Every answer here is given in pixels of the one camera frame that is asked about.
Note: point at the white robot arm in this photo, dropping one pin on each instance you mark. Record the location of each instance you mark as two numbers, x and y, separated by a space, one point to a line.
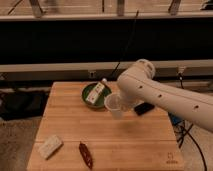
136 83

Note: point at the green bowl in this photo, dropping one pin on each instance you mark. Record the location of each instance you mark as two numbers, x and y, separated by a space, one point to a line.
100 102

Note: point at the black rectangular block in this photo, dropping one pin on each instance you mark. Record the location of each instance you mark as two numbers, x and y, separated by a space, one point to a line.
143 108

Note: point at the brown dried pepper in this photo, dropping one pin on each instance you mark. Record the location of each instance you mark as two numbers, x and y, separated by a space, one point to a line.
86 155

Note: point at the white sponge block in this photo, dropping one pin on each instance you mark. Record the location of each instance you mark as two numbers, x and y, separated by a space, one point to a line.
49 146

